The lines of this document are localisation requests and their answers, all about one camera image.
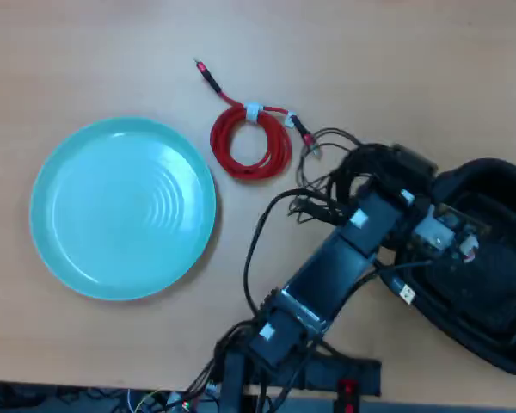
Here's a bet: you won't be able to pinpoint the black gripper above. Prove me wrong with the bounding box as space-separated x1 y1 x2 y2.
386 144 439 220

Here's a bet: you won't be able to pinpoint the green round bowl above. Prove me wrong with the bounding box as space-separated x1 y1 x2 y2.
28 116 218 302

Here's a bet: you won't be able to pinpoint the black square bowl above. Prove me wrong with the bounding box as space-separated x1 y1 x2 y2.
389 157 516 378

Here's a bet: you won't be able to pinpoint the thin black servo wires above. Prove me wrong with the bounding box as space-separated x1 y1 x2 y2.
290 126 366 227

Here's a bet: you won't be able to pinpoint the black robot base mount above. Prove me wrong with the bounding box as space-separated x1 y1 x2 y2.
217 335 382 413

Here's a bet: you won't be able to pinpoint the black box red display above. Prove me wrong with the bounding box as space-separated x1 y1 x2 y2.
335 378 360 413

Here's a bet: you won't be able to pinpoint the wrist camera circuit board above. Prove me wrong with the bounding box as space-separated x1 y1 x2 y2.
410 204 482 264

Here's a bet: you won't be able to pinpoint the red charging cable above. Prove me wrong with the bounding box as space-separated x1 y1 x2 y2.
193 58 323 181

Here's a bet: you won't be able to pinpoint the coloured wires bundle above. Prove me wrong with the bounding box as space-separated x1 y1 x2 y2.
124 385 218 413

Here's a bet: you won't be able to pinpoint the thick black camera cable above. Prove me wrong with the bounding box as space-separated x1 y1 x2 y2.
243 188 328 319

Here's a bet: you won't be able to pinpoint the black charging cable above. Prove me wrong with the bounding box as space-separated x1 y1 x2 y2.
333 144 435 307

